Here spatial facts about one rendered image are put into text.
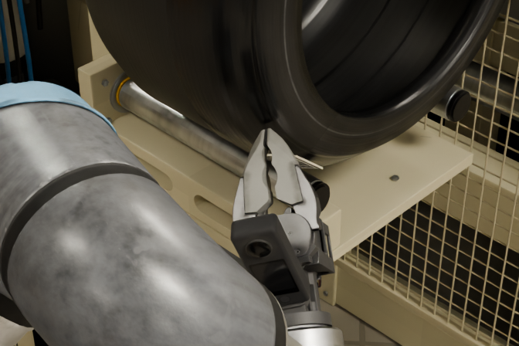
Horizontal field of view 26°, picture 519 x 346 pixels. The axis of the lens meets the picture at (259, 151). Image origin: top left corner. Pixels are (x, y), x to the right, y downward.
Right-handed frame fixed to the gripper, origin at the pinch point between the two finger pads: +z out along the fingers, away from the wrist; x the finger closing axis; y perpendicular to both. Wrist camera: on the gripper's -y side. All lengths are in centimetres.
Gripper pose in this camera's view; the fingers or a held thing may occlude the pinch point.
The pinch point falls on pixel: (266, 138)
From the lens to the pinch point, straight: 117.4
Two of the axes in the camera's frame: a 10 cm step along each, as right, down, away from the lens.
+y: 3.3, 2.7, 9.1
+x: 9.4, -2.2, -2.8
